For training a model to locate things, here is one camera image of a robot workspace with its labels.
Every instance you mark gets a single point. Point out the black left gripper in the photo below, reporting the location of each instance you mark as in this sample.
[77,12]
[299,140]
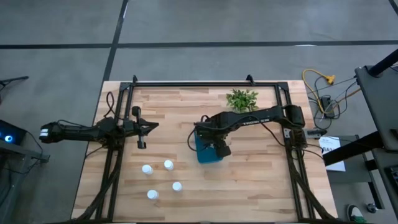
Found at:
[133,128]

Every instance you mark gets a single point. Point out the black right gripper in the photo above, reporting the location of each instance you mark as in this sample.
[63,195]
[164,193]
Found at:
[211,132]

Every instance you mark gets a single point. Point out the white pill bottle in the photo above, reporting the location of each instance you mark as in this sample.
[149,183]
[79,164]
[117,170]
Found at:
[177,186]
[147,169]
[168,165]

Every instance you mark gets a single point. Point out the white cup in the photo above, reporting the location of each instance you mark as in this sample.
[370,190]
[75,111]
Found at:
[152,194]

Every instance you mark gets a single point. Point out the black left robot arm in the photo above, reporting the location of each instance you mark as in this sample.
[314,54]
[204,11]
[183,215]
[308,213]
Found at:
[77,132]

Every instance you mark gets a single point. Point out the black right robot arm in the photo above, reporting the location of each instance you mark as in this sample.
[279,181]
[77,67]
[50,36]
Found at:
[248,117]

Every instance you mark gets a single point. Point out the blue plastic basket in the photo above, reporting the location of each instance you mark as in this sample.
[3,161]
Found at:
[206,157]

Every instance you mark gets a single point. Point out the green plant in white pot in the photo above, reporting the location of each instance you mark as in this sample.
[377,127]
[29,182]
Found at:
[241,99]

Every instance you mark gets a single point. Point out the black power strip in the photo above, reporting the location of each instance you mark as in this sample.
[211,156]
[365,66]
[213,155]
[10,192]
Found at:
[327,107]

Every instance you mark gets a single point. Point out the white paper sheet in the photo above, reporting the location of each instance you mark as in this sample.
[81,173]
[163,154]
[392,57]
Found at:
[334,155]

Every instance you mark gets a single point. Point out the black equipment stand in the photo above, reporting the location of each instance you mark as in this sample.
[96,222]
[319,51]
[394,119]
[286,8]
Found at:
[21,152]

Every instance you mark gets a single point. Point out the computer with blue light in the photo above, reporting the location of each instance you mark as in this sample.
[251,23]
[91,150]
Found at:
[9,135]

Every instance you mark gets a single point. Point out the black tripod leg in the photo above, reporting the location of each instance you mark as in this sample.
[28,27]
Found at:
[14,80]

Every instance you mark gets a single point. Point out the person's shoe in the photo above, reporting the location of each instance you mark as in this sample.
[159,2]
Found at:
[355,214]

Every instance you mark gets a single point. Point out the grey caster wheel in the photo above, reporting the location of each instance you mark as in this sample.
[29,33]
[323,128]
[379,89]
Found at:
[372,208]

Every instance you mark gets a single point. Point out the black workbench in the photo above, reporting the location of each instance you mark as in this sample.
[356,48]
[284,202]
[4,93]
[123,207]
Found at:
[379,102]

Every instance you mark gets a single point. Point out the black side desk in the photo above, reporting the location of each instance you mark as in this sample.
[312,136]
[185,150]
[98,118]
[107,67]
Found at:
[388,180]

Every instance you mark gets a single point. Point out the black diagonal pole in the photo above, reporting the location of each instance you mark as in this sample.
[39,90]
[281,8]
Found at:
[384,63]

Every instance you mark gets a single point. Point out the black aluminium table frame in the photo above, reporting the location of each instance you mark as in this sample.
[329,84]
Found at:
[202,84]

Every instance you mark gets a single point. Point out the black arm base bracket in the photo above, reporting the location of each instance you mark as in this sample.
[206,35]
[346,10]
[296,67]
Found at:
[314,133]

